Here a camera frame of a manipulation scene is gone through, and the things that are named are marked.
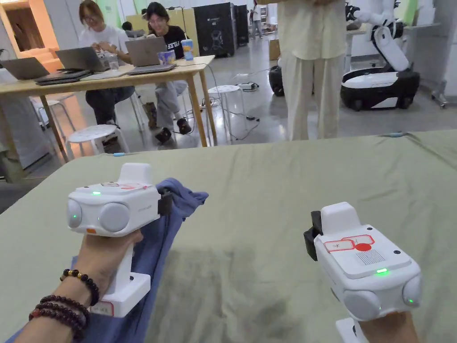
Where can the person's right hand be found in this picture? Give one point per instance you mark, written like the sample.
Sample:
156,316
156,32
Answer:
389,330

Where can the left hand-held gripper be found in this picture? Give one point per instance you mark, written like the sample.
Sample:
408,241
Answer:
114,210

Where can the bed with pale green sheet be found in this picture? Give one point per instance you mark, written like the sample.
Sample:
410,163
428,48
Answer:
285,196

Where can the cardboard carton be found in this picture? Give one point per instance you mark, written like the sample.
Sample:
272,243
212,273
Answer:
274,50

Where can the blue shirt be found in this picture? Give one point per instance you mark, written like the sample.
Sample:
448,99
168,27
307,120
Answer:
157,250

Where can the black cabinet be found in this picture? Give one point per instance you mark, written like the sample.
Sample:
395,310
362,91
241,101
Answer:
214,32

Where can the white and black robot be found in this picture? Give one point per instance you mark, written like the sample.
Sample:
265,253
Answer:
378,85

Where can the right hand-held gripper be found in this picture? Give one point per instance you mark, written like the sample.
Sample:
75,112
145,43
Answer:
367,275

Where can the person's left hand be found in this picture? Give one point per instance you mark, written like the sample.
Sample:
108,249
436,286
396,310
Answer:
101,261

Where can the white power strip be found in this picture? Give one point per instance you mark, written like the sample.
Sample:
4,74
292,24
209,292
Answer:
246,86

